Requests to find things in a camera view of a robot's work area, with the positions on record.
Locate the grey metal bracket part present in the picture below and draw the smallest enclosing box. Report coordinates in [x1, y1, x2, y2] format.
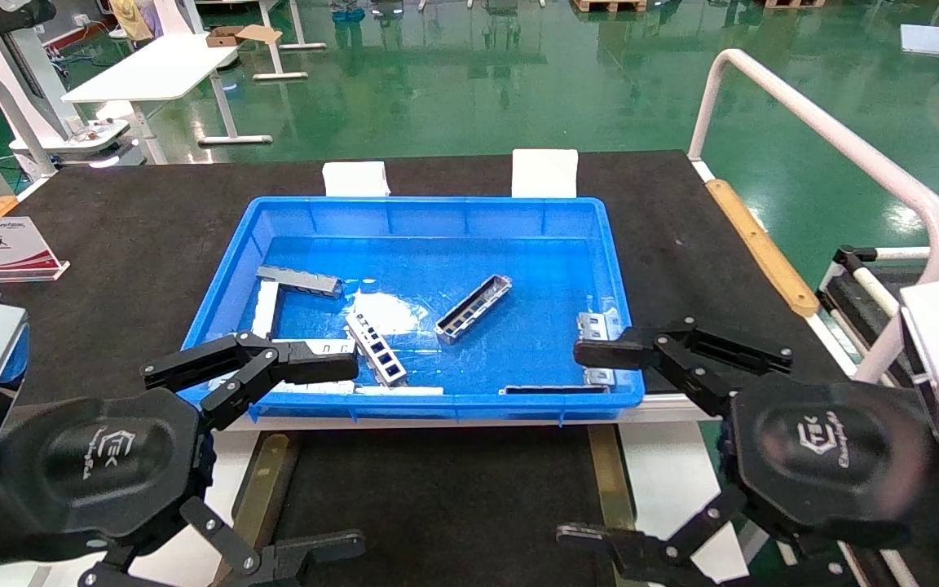
[255, 265, 344, 299]

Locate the white work table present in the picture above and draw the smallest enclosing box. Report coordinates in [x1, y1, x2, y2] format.
[62, 33, 275, 149]

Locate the silver part with square holes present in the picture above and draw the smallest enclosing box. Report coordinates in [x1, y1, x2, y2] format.
[345, 311, 408, 386]

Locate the brass side rail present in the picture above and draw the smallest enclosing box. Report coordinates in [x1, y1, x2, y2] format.
[217, 432, 299, 587]
[588, 424, 650, 531]

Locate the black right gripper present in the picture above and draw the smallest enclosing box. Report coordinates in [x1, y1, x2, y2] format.
[556, 317, 937, 587]

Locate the white tube railing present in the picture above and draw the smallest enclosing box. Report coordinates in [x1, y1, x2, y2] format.
[687, 47, 939, 384]

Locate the black table mat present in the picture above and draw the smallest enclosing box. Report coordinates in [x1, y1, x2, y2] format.
[0, 150, 845, 418]

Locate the white flat metal bar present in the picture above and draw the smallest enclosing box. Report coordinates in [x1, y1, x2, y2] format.
[251, 281, 280, 339]

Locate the blue plastic bin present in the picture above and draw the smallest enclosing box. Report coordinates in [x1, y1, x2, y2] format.
[180, 196, 646, 423]

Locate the open cardboard box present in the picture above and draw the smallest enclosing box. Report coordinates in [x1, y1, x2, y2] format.
[206, 24, 283, 48]

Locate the white floor board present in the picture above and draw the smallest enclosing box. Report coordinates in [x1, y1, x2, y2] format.
[900, 23, 939, 58]

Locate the black cart frame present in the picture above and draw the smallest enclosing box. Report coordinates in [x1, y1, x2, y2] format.
[816, 245, 939, 384]

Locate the grey curved handrail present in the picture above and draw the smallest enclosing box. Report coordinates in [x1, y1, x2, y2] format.
[0, 65, 59, 182]

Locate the dark thin metal bar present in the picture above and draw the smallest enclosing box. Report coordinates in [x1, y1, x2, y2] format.
[500, 385, 611, 396]

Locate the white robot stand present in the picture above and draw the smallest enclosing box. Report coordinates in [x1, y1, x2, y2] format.
[0, 0, 144, 172]

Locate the yellow garment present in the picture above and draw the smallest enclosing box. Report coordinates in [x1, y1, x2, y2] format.
[107, 0, 154, 43]

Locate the silver metal channel part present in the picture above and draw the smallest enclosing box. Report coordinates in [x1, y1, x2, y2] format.
[434, 275, 513, 345]

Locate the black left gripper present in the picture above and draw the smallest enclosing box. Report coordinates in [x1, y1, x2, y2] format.
[0, 332, 367, 587]

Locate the white table frame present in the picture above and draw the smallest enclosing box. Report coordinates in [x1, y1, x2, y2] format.
[253, 0, 328, 82]

